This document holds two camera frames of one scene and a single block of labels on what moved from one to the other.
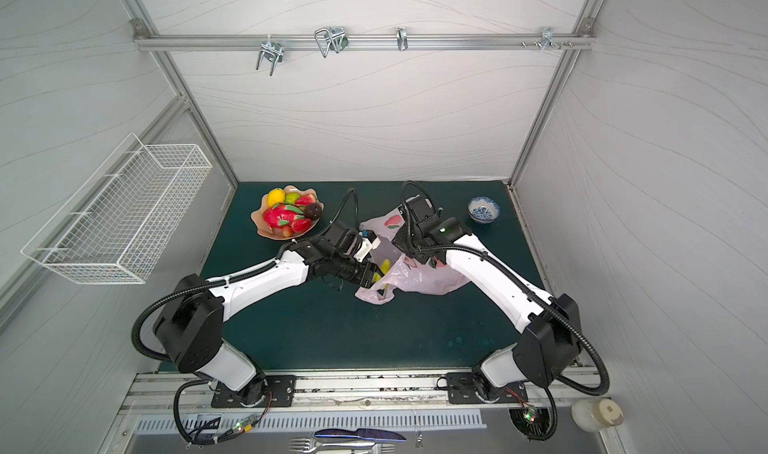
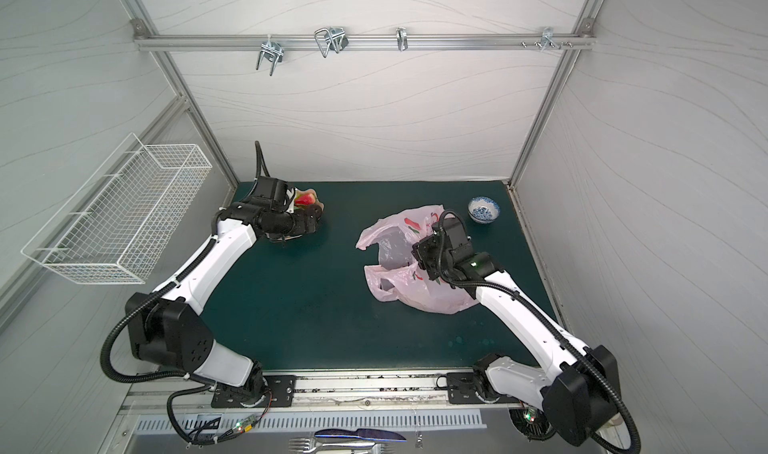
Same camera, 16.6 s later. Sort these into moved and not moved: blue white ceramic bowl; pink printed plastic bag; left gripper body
Moved: left gripper body; pink printed plastic bag
Not moved: blue white ceramic bowl
